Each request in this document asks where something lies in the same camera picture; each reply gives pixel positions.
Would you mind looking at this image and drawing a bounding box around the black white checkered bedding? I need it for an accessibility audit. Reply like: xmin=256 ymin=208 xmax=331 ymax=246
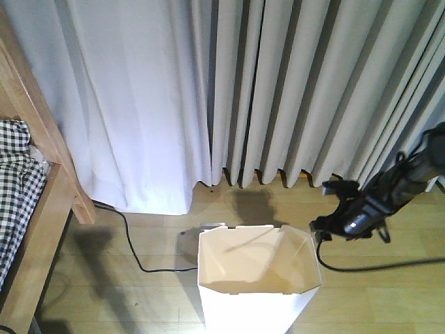
xmin=1 ymin=120 xmax=47 ymax=283

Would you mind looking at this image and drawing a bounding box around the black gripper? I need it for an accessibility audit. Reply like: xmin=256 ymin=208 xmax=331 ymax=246
xmin=310 ymin=180 xmax=389 ymax=243

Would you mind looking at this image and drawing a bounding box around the grey curtain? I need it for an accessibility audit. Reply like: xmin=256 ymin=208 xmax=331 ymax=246
xmin=1 ymin=1 xmax=444 ymax=214

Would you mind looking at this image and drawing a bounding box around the white plastic trash bin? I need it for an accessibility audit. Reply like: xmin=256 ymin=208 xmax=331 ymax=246
xmin=197 ymin=225 xmax=321 ymax=333

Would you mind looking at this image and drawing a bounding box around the wooden bed frame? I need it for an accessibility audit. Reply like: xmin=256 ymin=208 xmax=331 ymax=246
xmin=1 ymin=10 xmax=95 ymax=333

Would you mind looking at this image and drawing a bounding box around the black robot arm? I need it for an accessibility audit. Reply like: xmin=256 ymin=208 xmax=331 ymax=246
xmin=309 ymin=122 xmax=444 ymax=242

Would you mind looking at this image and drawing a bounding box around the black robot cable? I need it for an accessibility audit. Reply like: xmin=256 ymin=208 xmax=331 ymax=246
xmin=314 ymin=236 xmax=445 ymax=273

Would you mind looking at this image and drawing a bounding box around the black floor power cable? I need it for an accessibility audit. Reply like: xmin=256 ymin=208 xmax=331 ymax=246
xmin=90 ymin=200 xmax=199 ymax=274

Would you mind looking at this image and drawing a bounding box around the grey floor lamp base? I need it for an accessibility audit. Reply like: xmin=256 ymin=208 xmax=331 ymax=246
xmin=175 ymin=222 xmax=227 ymax=268

